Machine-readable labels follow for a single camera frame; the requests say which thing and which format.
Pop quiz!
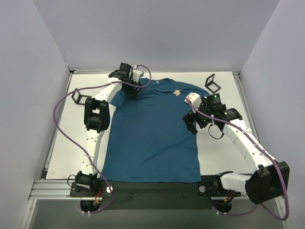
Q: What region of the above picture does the black display box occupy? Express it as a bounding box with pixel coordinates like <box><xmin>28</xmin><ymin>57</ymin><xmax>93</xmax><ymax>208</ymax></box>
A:
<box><xmin>205</xmin><ymin>73</ymin><xmax>221</xmax><ymax>94</ymax></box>
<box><xmin>71</xmin><ymin>88</ymin><xmax>91</xmax><ymax>106</ymax></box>

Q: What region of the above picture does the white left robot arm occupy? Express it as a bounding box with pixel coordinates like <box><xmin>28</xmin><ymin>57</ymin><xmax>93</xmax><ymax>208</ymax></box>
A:
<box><xmin>75</xmin><ymin>63</ymin><xmax>144</xmax><ymax>197</ymax></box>

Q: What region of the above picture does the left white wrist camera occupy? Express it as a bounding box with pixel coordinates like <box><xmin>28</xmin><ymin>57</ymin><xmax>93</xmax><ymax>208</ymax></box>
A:
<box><xmin>132</xmin><ymin>65</ymin><xmax>144</xmax><ymax>82</ymax></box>

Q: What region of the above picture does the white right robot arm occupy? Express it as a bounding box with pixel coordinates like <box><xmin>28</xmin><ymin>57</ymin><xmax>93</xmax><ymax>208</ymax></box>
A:
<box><xmin>183</xmin><ymin>93</ymin><xmax>290</xmax><ymax>205</ymax></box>

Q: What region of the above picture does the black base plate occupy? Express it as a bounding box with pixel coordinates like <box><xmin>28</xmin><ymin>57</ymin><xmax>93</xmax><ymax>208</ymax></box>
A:
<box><xmin>69</xmin><ymin>175</ymin><xmax>241</xmax><ymax>212</ymax></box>

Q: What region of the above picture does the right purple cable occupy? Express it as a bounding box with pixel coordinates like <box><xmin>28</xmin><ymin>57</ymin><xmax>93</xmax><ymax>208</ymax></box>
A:
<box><xmin>188</xmin><ymin>100</ymin><xmax>290</xmax><ymax>220</ymax></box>

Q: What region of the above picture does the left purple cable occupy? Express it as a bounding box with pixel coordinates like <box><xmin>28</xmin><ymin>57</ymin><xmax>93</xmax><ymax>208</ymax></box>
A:
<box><xmin>51</xmin><ymin>63</ymin><xmax>153</xmax><ymax>214</ymax></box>

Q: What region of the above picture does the blue t-shirt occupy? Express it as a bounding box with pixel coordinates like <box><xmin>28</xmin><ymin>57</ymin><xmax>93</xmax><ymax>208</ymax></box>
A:
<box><xmin>102</xmin><ymin>78</ymin><xmax>207</xmax><ymax>183</ymax></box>

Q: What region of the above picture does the right black display box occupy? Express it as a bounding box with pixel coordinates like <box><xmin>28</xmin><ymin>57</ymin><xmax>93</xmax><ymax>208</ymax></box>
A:
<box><xmin>205</xmin><ymin>73</ymin><xmax>221</xmax><ymax>94</ymax></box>

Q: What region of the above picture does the aluminium frame rail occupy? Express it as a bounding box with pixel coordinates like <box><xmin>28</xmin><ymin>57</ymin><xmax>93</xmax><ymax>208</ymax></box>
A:
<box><xmin>28</xmin><ymin>180</ymin><xmax>81</xmax><ymax>200</ymax></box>

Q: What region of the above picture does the gold leaf brooch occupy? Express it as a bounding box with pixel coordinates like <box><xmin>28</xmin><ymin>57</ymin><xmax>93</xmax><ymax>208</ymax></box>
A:
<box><xmin>173</xmin><ymin>90</ymin><xmax>181</xmax><ymax>96</ymax></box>

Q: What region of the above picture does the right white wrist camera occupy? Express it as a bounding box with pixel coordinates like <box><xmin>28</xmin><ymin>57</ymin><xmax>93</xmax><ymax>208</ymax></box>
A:
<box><xmin>184</xmin><ymin>93</ymin><xmax>202</xmax><ymax>113</ymax></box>

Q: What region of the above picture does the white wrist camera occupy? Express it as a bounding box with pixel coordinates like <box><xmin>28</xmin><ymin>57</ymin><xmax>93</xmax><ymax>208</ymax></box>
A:
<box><xmin>184</xmin><ymin>93</ymin><xmax>202</xmax><ymax>113</ymax></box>
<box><xmin>132</xmin><ymin>65</ymin><xmax>144</xmax><ymax>82</ymax></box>

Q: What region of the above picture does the purple cable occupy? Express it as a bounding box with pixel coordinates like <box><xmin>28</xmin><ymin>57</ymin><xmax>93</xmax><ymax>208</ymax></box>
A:
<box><xmin>51</xmin><ymin>63</ymin><xmax>153</xmax><ymax>214</ymax></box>
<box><xmin>188</xmin><ymin>100</ymin><xmax>290</xmax><ymax>220</ymax></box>

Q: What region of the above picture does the left black display box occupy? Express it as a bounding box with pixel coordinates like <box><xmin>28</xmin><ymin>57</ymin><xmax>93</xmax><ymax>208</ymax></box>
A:
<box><xmin>71</xmin><ymin>88</ymin><xmax>91</xmax><ymax>106</ymax></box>

